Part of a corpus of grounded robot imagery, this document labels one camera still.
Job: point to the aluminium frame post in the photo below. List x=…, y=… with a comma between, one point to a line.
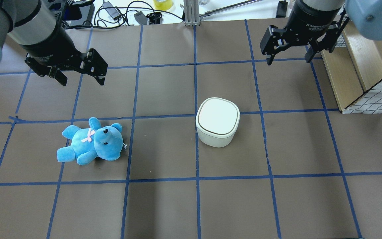
x=191, y=13

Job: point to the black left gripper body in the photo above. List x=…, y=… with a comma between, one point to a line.
x=51, y=43

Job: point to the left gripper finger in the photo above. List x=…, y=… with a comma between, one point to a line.
x=58, y=75
x=93, y=64

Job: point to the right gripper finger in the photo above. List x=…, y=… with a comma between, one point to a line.
x=327, y=43
x=273, y=42

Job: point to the long metal rod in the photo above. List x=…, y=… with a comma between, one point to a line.
x=226, y=8

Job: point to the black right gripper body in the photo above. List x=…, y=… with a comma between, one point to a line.
x=311, y=19

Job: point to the yellow tape roll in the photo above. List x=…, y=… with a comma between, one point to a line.
x=163, y=5

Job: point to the white trash can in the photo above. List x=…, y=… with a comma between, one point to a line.
x=217, y=121

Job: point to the blue teddy bear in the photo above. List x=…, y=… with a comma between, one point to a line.
x=96, y=141

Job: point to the black power adapter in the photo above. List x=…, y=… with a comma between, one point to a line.
x=112, y=11

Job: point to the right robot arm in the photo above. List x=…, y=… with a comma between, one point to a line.
x=366, y=15

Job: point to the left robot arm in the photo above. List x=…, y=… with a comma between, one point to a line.
x=37, y=27

